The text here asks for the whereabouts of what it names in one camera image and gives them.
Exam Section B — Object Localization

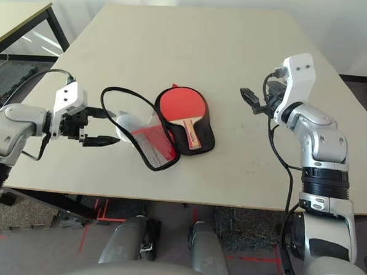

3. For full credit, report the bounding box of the side table with black frame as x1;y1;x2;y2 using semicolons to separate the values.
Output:
0;0;73;65

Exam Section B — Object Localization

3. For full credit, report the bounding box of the red angled floor tape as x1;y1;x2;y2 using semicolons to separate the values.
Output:
79;197;128;254

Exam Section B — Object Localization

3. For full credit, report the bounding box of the long black table support beam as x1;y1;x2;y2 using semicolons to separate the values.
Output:
1;188;98;220

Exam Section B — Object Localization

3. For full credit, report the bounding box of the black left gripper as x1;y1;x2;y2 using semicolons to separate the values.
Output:
59;105;122;149

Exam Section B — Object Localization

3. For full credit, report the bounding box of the red black paddle case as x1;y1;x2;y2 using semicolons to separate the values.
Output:
97;79;219;175

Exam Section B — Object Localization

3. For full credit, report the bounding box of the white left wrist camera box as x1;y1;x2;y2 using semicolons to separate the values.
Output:
52;80;89;124

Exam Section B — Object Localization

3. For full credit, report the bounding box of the silver left robot leg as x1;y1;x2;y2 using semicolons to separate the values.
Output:
98;213;164;268

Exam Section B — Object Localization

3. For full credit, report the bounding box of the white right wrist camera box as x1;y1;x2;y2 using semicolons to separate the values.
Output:
272;51;317;120

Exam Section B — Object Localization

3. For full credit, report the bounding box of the silver robot leg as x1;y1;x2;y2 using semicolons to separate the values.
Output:
98;213;164;268
186;220;232;275

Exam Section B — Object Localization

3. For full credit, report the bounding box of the silver right robot leg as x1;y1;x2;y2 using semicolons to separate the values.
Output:
186;220;232;275

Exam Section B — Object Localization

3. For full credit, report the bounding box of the dark grey foam mat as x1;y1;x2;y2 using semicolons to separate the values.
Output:
0;62;39;100

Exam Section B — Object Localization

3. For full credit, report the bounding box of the red ping-pong paddle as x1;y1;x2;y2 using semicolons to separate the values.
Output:
157;86;209;151

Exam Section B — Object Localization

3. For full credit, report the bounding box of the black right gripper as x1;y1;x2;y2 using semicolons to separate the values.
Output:
239;80;287;118

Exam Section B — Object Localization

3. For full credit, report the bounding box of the red cross floor tape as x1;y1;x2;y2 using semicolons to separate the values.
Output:
225;242;282;273

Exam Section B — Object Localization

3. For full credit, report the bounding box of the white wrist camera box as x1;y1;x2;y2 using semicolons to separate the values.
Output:
272;51;317;120
52;80;89;124

